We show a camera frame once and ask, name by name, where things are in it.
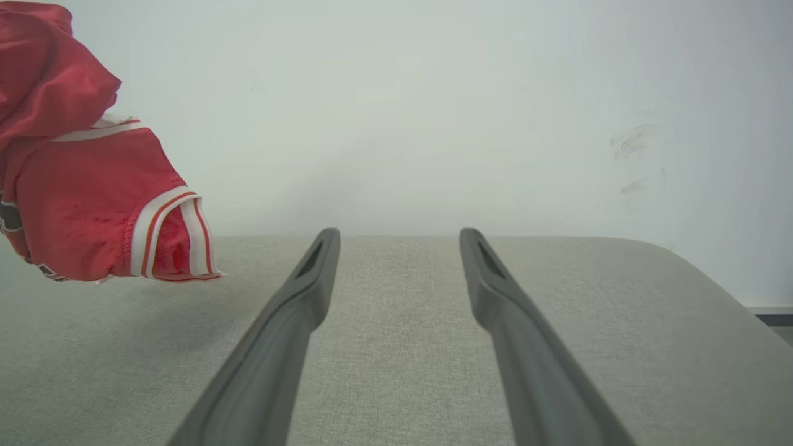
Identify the dark grey baseboard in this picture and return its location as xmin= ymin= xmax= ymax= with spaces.
xmin=747 ymin=307 xmax=793 ymax=328

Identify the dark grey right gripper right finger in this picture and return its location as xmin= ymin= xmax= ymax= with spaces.
xmin=459 ymin=227 xmax=636 ymax=446

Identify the red garment with white trim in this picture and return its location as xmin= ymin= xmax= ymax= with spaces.
xmin=0 ymin=0 xmax=222 ymax=284

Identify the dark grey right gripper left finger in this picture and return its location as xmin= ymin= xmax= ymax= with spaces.
xmin=166 ymin=227 xmax=341 ymax=446

